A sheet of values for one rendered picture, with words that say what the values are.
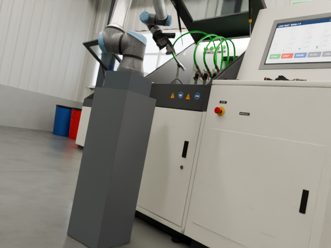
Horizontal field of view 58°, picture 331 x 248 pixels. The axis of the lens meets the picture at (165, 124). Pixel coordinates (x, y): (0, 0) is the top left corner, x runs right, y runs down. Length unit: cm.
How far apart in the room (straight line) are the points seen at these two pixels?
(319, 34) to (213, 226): 119
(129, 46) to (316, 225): 121
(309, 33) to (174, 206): 127
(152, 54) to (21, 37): 332
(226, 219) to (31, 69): 763
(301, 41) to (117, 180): 127
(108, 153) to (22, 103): 718
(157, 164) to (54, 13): 760
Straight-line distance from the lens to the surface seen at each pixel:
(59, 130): 807
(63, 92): 922
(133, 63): 161
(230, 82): 169
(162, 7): 204
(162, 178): 192
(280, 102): 152
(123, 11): 178
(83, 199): 164
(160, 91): 203
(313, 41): 188
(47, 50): 893
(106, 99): 156
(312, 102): 147
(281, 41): 196
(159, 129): 198
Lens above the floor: 64
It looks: 1 degrees up
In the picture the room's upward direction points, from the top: 11 degrees clockwise
